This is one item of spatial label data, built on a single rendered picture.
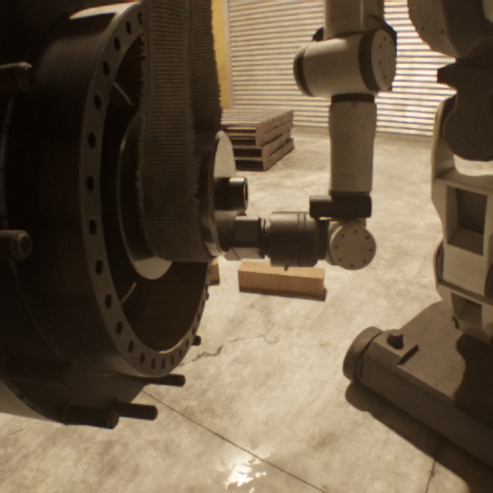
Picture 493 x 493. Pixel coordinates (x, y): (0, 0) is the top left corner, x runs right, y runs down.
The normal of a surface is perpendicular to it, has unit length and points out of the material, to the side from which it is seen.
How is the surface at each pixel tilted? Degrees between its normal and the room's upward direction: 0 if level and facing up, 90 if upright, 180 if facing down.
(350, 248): 76
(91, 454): 0
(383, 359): 45
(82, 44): 38
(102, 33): 34
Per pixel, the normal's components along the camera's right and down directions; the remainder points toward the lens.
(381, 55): 0.74, 0.14
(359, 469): -0.04, -0.90
